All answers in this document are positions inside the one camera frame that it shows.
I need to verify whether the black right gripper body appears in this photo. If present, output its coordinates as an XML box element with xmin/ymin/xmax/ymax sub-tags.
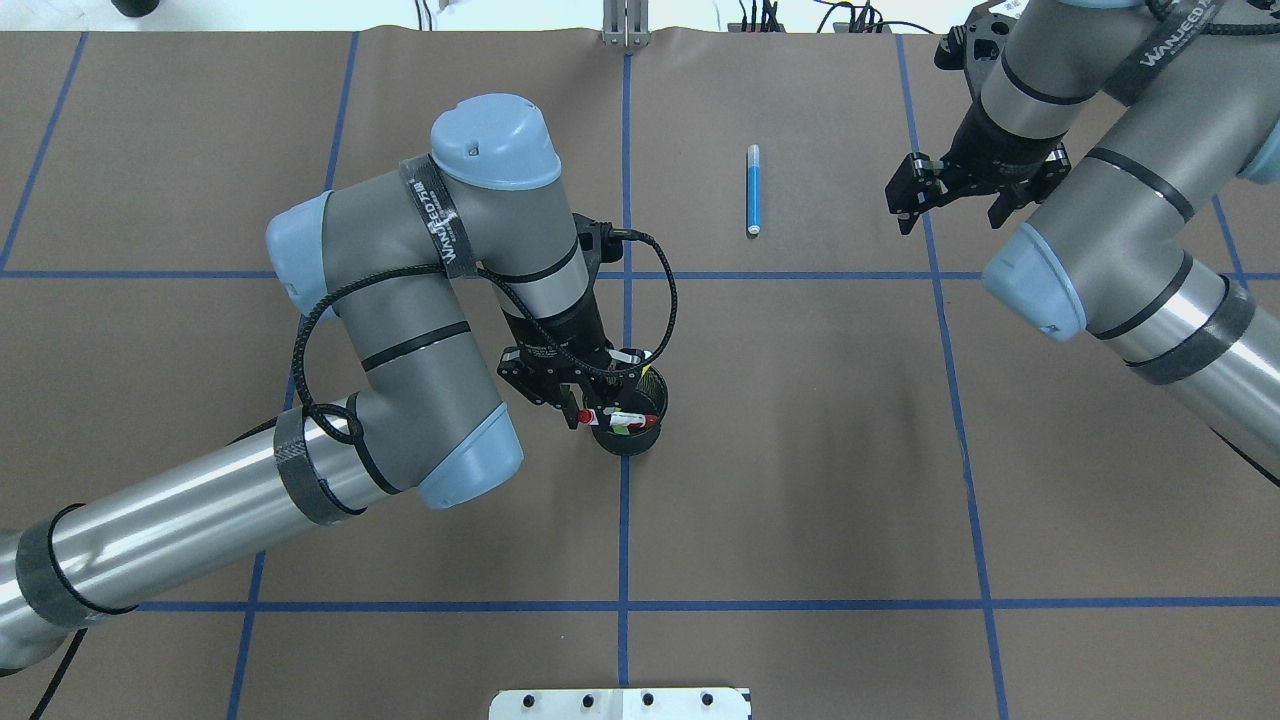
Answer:
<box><xmin>884</xmin><ymin>15</ymin><xmax>1073</xmax><ymax>229</ymax></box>

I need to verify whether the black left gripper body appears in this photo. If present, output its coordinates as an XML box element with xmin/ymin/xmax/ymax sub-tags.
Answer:
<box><xmin>495</xmin><ymin>218</ymin><xmax>652</xmax><ymax>410</ymax></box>

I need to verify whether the red capped white marker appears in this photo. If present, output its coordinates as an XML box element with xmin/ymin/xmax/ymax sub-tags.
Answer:
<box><xmin>582</xmin><ymin>407</ymin><xmax>658</xmax><ymax>427</ymax></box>

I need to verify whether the blue marker pen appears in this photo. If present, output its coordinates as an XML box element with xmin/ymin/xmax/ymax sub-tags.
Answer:
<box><xmin>745</xmin><ymin>143</ymin><xmax>762</xmax><ymax>237</ymax></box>

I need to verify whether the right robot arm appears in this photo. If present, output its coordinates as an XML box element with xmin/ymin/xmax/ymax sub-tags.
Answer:
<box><xmin>884</xmin><ymin>1</ymin><xmax>1279</xmax><ymax>482</ymax></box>

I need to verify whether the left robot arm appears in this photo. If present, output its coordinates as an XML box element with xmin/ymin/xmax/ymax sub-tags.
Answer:
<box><xmin>1</xmin><ymin>94</ymin><xmax>666</xmax><ymax>675</ymax></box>

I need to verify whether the black mesh pen cup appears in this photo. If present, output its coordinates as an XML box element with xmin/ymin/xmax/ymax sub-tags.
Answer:
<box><xmin>580</xmin><ymin>368</ymin><xmax>668</xmax><ymax>457</ymax></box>

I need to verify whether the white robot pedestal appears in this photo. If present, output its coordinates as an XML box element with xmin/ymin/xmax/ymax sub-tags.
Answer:
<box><xmin>488</xmin><ymin>685</ymin><xmax>754</xmax><ymax>719</ymax></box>

